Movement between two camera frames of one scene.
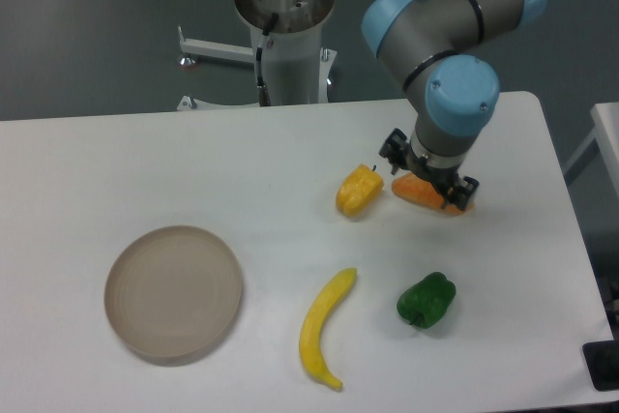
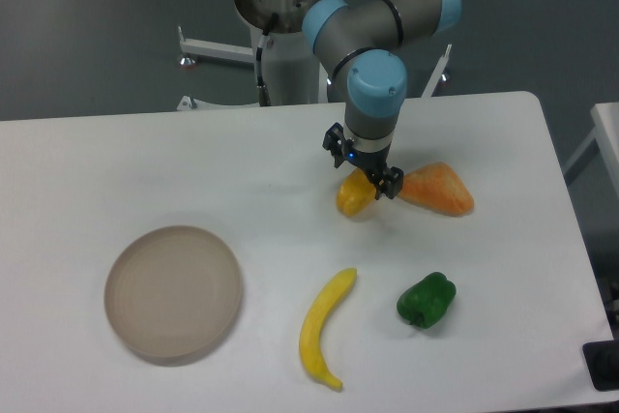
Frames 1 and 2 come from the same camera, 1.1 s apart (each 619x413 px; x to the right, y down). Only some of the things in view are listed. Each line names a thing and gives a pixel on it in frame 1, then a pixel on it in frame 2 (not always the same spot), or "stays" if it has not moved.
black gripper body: (438, 170) → (372, 162)
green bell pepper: (425, 303) stays
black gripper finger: (460, 194) → (389, 182)
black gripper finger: (397, 150) → (335, 141)
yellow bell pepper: (359, 191) stays
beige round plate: (172, 295) stays
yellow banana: (309, 335) stays
